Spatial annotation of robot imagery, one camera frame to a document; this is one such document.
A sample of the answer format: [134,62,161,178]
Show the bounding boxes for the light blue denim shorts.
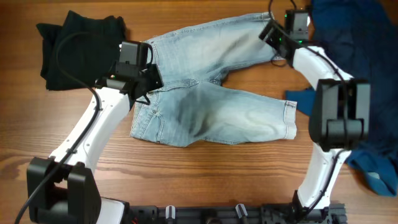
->
[130,12,297,147]

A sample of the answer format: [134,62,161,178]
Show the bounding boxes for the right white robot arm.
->
[259,20,371,213]

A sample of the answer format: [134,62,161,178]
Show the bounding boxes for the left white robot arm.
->
[27,62,163,223]

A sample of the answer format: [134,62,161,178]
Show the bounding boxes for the black folded garment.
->
[36,11,126,91]

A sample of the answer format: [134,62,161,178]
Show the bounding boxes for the dark blue garment pile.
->
[285,0,398,197]

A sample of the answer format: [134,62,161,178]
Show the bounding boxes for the right black cable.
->
[267,0,351,215]

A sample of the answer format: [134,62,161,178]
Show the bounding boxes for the black cable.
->
[267,0,351,215]
[14,30,103,224]

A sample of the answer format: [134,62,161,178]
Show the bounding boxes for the left black cable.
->
[14,30,103,224]

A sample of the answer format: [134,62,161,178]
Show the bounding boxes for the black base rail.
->
[124,203,347,224]

